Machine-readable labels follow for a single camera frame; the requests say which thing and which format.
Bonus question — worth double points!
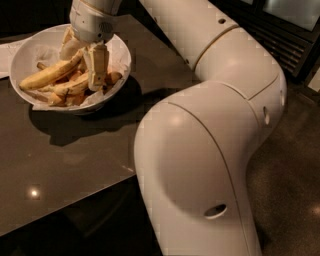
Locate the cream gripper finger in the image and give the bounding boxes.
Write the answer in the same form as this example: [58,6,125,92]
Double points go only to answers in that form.
[59,26,87,61]
[83,41,109,91]

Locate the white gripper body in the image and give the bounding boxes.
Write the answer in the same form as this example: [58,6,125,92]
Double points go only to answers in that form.
[69,0,122,43]

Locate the yellow banana across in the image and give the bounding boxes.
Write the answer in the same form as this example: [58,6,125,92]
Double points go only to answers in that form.
[52,73,88,96]

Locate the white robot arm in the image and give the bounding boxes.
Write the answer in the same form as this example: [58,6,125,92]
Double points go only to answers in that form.
[134,0,287,256]

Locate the white bowl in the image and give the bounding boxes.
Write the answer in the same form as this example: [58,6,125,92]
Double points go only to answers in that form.
[8,22,133,116]

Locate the long yellow banana upper left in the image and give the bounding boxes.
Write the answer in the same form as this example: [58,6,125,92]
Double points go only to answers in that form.
[19,49,83,90]

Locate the orange plantain right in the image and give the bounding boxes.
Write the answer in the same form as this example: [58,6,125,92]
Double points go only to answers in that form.
[105,71,122,85]

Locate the orange plantain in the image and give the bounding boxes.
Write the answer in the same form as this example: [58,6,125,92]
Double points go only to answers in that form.
[105,71,122,85]
[48,93,85,107]

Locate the orange plantain bottom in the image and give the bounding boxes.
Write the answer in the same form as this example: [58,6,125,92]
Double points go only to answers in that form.
[48,93,85,107]

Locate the dark cabinets background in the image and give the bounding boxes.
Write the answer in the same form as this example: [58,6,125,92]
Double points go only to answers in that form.
[0,0,161,38]

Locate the white cloth left edge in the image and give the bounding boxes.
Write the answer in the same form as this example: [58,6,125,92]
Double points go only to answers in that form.
[0,40,25,79]

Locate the black slatted appliance grille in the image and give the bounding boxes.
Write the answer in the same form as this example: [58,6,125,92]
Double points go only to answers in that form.
[210,0,320,80]

